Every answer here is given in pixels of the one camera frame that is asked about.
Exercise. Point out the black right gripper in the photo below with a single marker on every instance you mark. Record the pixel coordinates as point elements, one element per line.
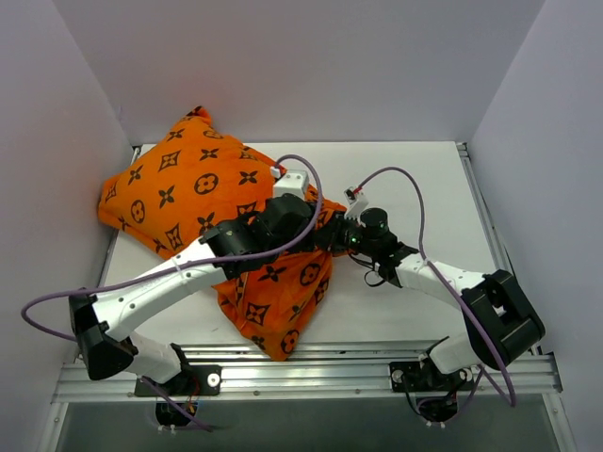
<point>364,240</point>

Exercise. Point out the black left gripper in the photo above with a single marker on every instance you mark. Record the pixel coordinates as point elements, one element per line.
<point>304,221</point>

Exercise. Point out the orange patterned pillowcase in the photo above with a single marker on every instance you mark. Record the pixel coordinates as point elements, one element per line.
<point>191,180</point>

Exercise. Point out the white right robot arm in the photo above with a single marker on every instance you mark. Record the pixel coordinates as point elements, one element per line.
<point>445,283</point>

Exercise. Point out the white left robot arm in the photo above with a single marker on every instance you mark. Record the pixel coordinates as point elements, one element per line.
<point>105,320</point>

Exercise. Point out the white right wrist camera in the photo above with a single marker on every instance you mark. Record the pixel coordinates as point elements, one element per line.
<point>357,202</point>

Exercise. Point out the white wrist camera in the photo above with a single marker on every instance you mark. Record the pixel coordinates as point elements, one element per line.
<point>289,182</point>
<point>357,202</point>

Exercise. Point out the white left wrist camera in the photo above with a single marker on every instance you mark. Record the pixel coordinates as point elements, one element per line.
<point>289,182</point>

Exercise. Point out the aluminium front mounting rail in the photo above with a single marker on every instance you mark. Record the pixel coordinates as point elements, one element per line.
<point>321,370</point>

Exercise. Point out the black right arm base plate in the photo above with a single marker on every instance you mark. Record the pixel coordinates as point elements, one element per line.
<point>416,377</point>

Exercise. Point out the aluminium table edge rail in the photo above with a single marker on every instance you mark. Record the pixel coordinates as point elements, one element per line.
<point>114,235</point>

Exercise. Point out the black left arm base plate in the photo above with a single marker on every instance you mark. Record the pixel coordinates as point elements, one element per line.
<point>199,380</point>

